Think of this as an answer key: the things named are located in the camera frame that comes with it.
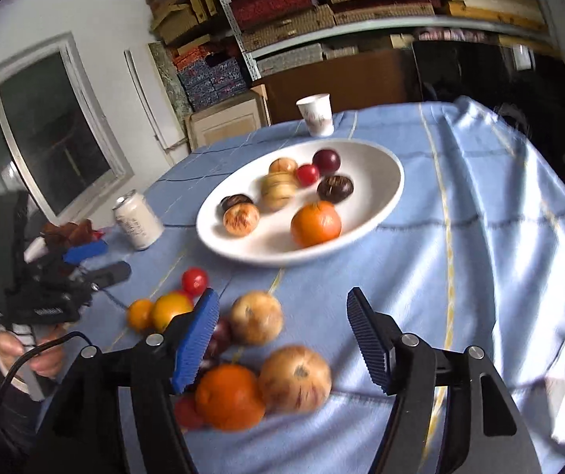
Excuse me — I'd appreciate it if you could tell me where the brown peach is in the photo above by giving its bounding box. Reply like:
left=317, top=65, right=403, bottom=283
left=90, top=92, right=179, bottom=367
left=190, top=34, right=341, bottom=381
left=269, top=157, right=299, bottom=176

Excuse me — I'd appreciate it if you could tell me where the stack of tan cardboard boxes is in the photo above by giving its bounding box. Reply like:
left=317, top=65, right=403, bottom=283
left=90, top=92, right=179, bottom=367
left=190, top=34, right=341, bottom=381
left=147, top=0, right=224, bottom=50

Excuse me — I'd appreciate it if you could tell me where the wooden framed panel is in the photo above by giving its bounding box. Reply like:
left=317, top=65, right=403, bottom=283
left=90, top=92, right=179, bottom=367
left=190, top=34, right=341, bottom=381
left=184, top=91, right=271, bottom=151

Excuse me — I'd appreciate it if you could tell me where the pale ribbed tangerine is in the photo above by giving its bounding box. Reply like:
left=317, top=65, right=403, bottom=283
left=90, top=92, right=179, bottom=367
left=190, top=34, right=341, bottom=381
left=261, top=173, right=299, bottom=211

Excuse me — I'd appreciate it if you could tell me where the white oval plate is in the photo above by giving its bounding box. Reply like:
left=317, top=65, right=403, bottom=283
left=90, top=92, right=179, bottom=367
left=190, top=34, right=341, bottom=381
left=196, top=138, right=406, bottom=268

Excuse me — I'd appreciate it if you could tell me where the dark window with white frame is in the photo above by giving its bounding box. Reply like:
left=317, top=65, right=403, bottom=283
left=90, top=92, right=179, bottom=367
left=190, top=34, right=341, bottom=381
left=0, top=34, right=130, bottom=277

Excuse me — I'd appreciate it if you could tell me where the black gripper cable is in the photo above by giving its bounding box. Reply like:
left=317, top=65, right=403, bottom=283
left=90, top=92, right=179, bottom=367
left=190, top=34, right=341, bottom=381
left=0, top=332, right=93, bottom=410

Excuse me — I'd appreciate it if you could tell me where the tan onion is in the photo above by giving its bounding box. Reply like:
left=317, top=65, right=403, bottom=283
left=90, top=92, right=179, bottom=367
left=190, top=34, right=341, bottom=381
left=258, top=346, right=333, bottom=414

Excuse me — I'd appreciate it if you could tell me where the marble patterned slab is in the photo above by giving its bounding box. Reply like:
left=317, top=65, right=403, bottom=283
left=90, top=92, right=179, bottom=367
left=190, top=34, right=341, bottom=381
left=148, top=42, right=194, bottom=114

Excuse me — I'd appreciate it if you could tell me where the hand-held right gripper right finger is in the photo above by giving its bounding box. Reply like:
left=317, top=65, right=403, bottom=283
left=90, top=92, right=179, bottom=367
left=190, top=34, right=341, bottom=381
left=347, top=286, right=542, bottom=474

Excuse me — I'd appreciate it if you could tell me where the dark red plum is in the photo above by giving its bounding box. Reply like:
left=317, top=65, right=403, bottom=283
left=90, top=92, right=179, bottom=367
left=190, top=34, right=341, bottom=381
left=203, top=318, right=234, bottom=366
left=312, top=149, right=341, bottom=175

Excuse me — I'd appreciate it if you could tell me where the white metal shelf rack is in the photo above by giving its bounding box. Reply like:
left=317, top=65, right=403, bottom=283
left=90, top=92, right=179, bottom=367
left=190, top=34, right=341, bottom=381
left=201, top=0, right=560, bottom=82

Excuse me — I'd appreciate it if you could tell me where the stack of blue patterned boxes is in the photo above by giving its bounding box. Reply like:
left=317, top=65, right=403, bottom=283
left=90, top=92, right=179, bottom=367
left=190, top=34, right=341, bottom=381
left=176, top=54, right=254, bottom=109

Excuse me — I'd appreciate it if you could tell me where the yellow orange round fruit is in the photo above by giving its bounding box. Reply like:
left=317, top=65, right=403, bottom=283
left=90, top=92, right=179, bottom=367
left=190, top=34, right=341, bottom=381
left=151, top=292, right=195, bottom=334
left=127, top=299, right=156, bottom=333

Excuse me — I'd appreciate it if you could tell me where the brown wooden cabinet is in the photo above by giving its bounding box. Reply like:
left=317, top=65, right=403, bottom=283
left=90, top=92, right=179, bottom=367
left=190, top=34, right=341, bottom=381
left=253, top=49, right=422, bottom=124

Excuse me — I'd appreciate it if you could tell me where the person's left hand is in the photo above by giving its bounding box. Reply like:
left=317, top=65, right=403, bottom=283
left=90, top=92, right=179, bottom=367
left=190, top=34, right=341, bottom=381
left=0, top=328, right=67, bottom=380

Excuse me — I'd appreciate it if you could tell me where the cream beverage can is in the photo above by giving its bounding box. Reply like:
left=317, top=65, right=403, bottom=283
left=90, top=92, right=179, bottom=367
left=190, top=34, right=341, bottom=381
left=112, top=190, right=165, bottom=251

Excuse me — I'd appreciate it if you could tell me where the tan round fruit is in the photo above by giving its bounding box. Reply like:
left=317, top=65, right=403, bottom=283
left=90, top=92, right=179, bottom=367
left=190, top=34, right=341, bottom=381
left=228, top=291, right=284, bottom=346

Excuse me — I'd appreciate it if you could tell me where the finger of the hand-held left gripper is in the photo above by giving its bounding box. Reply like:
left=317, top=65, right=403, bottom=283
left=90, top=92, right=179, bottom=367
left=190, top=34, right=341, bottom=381
left=77, top=261, right=132, bottom=291
left=62, top=240, right=109, bottom=265

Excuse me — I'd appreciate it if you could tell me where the white moulding strip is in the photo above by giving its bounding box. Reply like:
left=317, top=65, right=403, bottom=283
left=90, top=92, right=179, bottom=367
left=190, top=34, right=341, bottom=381
left=124, top=49, right=177, bottom=166

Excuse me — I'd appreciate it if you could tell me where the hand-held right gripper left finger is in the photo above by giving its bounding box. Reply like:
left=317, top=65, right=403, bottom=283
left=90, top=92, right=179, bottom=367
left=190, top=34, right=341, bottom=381
left=40, top=287, right=220, bottom=474

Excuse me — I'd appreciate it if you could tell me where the white paper cup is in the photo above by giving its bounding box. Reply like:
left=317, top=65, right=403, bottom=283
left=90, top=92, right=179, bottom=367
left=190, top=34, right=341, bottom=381
left=296, top=94, right=335, bottom=137

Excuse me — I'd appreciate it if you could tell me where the speckled orange brown fruit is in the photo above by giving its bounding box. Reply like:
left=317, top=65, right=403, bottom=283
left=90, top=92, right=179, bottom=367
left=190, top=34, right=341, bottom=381
left=223, top=204, right=261, bottom=237

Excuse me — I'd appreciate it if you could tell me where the stack of patterned flat boxes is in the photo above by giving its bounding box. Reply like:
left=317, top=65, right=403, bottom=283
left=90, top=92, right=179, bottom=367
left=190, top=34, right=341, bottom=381
left=213, top=0, right=550, bottom=67

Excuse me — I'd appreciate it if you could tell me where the blue checkered tablecloth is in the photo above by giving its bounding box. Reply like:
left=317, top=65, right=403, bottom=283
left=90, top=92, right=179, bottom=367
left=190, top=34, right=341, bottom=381
left=40, top=96, right=565, bottom=474

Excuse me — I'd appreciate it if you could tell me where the orange tangerine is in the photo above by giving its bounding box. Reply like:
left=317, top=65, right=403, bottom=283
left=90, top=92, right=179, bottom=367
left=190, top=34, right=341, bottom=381
left=194, top=364, right=266, bottom=432
left=290, top=201, right=343, bottom=248

